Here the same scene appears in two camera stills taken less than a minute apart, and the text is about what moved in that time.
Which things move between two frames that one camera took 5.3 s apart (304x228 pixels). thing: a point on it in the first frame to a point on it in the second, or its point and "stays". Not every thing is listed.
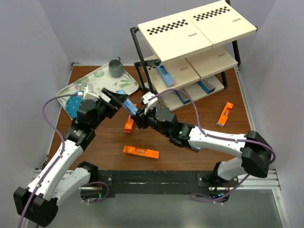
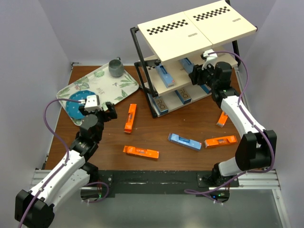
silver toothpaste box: [184, 98] stays
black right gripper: [140, 118] to [197, 71]
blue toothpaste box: [130, 106] to [187, 64]
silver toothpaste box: [207, 87] stays
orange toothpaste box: [129, 125] stays
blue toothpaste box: [166, 77] stays
